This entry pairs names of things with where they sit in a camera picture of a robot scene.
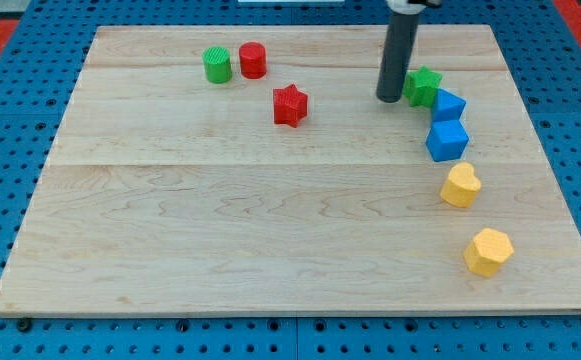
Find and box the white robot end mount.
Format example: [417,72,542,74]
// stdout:
[385,0,443,14]

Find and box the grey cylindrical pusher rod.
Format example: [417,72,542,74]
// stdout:
[376,12,419,103]

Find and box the green star block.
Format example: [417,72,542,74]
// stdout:
[403,66,443,108]

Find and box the red star block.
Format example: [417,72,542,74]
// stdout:
[273,84,309,128]

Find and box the blue triangular prism block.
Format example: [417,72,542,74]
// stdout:
[431,88,467,122]

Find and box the blue cube block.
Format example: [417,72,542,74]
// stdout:
[426,120,469,162]

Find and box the red cylinder block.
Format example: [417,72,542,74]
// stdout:
[239,41,267,79]

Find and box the yellow heart block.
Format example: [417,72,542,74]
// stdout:
[440,162,482,208]

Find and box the green cylinder block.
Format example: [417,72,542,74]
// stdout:
[202,46,232,84]

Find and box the yellow hexagon block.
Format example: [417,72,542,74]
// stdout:
[463,228,514,278]

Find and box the wooden board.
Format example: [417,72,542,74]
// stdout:
[0,25,581,318]

